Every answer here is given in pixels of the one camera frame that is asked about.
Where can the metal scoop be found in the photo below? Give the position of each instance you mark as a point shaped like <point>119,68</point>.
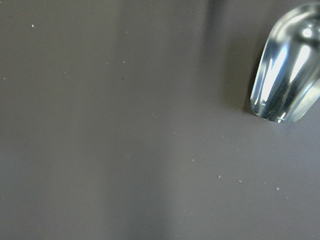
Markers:
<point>287,82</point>

